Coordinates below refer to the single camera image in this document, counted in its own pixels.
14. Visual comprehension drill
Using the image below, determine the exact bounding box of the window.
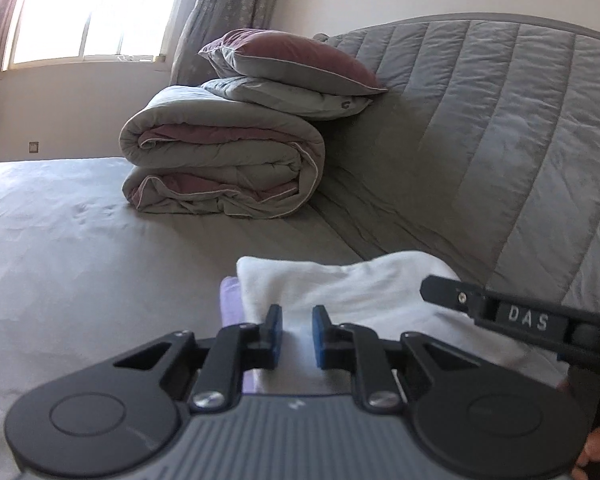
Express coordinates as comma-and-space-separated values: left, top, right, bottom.
2, 0, 191, 71

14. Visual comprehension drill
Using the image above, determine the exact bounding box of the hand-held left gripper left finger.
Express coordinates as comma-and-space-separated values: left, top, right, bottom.
112, 305, 284, 413

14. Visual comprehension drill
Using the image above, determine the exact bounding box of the purple folded garment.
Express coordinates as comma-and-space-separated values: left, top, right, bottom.
219, 275, 261, 396

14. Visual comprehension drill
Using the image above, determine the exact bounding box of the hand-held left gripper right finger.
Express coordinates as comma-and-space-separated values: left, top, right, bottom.
311, 306, 486, 413

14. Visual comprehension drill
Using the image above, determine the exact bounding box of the pink grey pillow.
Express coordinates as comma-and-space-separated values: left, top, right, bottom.
198, 28, 388, 97

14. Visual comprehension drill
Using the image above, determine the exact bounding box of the grey quilted headboard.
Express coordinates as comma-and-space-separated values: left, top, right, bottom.
312, 12, 600, 311

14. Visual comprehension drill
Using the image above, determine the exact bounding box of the grey bed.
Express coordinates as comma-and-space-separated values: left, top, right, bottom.
0, 156, 571, 480

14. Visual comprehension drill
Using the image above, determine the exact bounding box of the white cotton garment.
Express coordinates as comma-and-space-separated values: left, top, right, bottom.
236, 250, 568, 396

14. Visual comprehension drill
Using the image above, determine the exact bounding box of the folded grey pink quilt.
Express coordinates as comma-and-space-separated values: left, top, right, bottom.
119, 85, 327, 220

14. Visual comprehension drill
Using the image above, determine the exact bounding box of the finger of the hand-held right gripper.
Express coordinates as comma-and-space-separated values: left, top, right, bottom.
420, 274, 488, 328

